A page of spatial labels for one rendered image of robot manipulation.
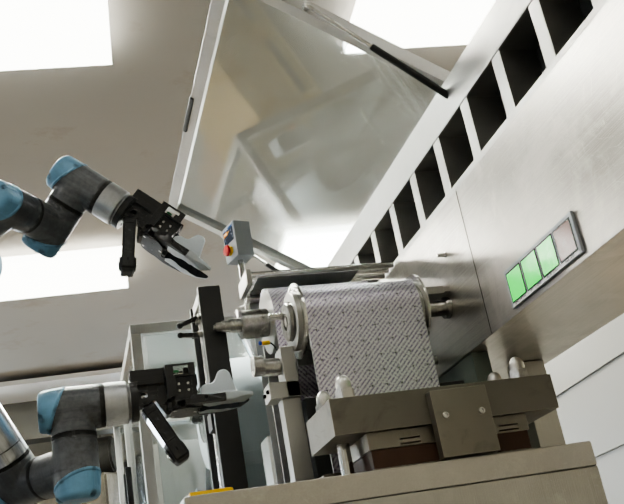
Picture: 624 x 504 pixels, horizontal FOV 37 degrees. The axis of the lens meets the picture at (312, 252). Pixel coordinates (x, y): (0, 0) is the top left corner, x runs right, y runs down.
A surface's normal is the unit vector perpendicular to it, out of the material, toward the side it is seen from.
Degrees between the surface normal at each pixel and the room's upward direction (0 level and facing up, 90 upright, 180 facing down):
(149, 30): 180
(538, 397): 90
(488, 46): 90
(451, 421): 90
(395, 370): 90
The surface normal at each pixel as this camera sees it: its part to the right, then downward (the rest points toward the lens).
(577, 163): -0.96, 0.07
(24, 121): 0.17, 0.92
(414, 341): 0.23, -0.40
